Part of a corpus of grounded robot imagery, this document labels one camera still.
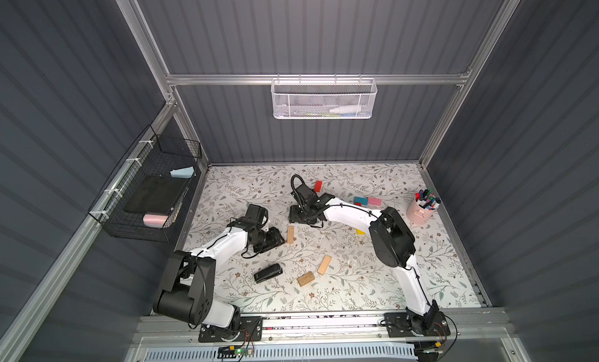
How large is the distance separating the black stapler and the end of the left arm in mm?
74

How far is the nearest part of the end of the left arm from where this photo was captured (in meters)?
0.68

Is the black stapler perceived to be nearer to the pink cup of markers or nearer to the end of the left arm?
the end of the left arm
